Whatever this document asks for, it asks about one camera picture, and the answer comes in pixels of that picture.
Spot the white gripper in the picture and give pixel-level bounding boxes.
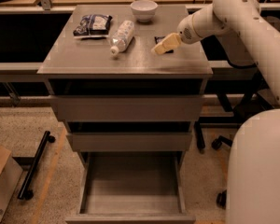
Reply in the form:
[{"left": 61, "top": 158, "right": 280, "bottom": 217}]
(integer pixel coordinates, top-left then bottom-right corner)
[{"left": 151, "top": 16, "right": 199, "bottom": 55}]

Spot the dark blue rxbar wrapper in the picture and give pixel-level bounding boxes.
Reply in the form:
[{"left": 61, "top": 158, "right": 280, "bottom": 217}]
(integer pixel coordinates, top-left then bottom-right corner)
[{"left": 154, "top": 36, "right": 174, "bottom": 53}]

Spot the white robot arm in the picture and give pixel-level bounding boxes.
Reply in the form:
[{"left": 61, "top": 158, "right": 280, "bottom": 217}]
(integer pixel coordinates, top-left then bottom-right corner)
[{"left": 152, "top": 0, "right": 280, "bottom": 224}]

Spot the grey drawer cabinet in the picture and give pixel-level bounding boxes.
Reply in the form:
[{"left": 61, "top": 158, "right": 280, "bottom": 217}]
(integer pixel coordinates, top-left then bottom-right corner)
[{"left": 38, "top": 6, "right": 212, "bottom": 159}]

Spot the middle grey drawer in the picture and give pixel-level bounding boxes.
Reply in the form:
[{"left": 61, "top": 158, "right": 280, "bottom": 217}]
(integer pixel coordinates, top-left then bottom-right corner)
[{"left": 67, "top": 133, "right": 192, "bottom": 152}]

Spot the top grey drawer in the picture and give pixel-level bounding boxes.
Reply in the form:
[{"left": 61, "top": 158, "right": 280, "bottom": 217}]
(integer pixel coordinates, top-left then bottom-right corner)
[{"left": 49, "top": 95, "right": 203, "bottom": 122}]

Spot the open bottom grey drawer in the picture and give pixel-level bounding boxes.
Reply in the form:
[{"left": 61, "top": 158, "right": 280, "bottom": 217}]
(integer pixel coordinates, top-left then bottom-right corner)
[{"left": 65, "top": 152, "right": 195, "bottom": 224}]

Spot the white ceramic bowl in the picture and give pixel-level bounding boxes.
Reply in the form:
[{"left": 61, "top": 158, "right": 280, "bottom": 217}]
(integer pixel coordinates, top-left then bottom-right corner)
[{"left": 130, "top": 0, "right": 158, "bottom": 22}]

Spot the clear plastic water bottle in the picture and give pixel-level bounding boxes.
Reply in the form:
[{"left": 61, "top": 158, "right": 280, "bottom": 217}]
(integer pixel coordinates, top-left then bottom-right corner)
[{"left": 110, "top": 21, "right": 134, "bottom": 56}]

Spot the black office chair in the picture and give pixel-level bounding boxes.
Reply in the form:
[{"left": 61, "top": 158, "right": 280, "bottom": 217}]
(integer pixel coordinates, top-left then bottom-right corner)
[{"left": 204, "top": 16, "right": 280, "bottom": 209}]

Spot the blue white snack bag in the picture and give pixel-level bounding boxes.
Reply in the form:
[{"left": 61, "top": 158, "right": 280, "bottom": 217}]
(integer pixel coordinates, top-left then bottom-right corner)
[{"left": 73, "top": 14, "right": 112, "bottom": 38}]

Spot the cardboard box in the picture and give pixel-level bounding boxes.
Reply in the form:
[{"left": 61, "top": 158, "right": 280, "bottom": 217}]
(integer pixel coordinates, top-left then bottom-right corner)
[{"left": 0, "top": 145, "right": 22, "bottom": 222}]

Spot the black wheeled bar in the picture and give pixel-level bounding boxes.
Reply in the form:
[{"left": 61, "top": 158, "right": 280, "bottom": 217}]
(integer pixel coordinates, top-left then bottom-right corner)
[{"left": 14, "top": 131, "right": 55, "bottom": 200}]

